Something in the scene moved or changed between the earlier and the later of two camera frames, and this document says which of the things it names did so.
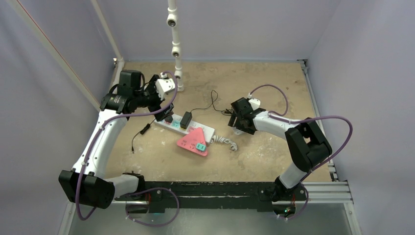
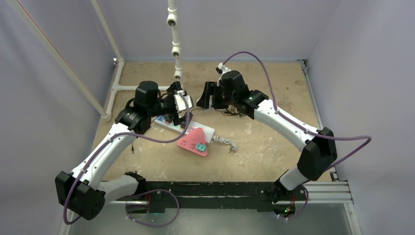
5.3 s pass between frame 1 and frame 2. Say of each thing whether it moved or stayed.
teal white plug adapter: stayed
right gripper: moved
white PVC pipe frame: stayed
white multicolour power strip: stayed
